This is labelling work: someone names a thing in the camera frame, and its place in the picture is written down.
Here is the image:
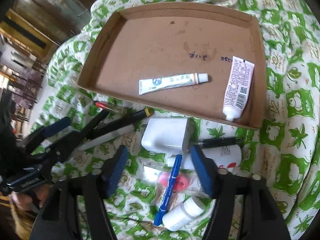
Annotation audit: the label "white marker pen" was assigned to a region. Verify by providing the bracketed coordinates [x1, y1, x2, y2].
[77, 125, 135, 151]

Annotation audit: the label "white charger adapter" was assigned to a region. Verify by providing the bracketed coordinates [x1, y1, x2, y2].
[142, 118, 194, 155]

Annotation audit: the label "white blue ointment tube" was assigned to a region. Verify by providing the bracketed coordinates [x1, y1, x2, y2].
[138, 73, 209, 95]

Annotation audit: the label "blue marker pen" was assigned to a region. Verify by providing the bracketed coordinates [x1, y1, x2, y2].
[153, 154, 182, 226]

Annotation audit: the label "white pill bottle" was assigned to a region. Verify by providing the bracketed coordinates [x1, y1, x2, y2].
[162, 196, 205, 231]

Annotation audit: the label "green white patterned blanket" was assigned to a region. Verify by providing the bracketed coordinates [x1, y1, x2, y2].
[30, 0, 319, 239]

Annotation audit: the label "person left hand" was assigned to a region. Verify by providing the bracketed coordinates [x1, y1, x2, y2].
[10, 184, 52, 211]

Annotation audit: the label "brown cardboard tray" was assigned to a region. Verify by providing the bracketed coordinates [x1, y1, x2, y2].
[78, 2, 266, 129]

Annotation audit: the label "wooden glass cabinet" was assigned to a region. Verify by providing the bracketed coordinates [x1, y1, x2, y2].
[1, 0, 96, 62]

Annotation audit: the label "black marker yellow ends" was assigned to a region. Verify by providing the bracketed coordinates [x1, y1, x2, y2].
[90, 107, 154, 139]

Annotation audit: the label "pink white cream tube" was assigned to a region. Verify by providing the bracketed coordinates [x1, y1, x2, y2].
[222, 56, 254, 122]

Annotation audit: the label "white red tube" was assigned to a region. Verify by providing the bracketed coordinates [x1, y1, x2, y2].
[166, 144, 243, 172]

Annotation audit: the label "black gel pen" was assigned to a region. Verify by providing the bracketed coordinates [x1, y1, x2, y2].
[191, 137, 244, 148]

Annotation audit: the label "pink item in clear bag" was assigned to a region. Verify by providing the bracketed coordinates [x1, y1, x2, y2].
[143, 166, 208, 197]

